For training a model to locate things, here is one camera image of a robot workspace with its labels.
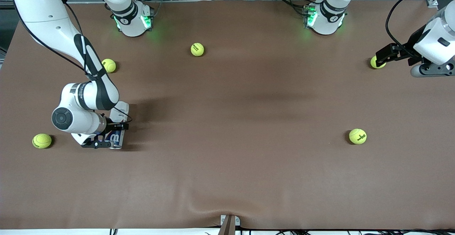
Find brown table cover mat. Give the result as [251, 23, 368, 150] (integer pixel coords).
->
[0, 0, 455, 230]

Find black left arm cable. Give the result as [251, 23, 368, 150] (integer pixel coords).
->
[386, 0, 450, 50]

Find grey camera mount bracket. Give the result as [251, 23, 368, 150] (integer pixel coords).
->
[220, 214, 241, 235]

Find white blue tennis ball can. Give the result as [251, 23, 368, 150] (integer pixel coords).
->
[103, 101, 130, 149]

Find yellow tennis ball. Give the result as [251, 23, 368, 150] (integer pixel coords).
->
[190, 42, 205, 57]
[32, 133, 52, 149]
[101, 58, 117, 73]
[349, 128, 367, 145]
[370, 55, 387, 69]

